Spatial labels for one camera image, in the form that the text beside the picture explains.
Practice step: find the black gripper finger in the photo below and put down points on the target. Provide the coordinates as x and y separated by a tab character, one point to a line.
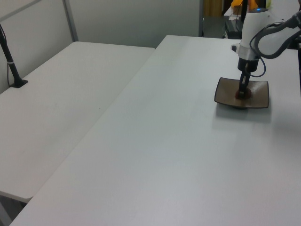
242	82
247	78

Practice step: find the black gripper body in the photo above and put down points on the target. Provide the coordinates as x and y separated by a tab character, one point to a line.
253	64

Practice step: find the small round brown food item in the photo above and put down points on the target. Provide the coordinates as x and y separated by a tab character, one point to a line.
247	94

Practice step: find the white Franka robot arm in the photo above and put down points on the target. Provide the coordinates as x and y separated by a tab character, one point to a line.
254	23

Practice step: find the square brown ceramic plate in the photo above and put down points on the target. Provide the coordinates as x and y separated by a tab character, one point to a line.
225	93

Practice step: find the black desk equipment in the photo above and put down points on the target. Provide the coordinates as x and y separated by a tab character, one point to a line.
232	29

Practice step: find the black upright stand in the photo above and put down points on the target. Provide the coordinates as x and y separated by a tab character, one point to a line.
244	10

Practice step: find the orange object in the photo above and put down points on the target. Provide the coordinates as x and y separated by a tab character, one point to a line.
236	2

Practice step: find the yellow curtain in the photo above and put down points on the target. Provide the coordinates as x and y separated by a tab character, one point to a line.
212	7

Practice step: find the white side table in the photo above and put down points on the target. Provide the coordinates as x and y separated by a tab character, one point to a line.
70	94

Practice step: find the grey metal partition post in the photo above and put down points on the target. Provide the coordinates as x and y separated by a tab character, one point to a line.
201	18
70	21

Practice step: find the black camera pole with base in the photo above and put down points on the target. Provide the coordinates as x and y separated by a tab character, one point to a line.
11	68

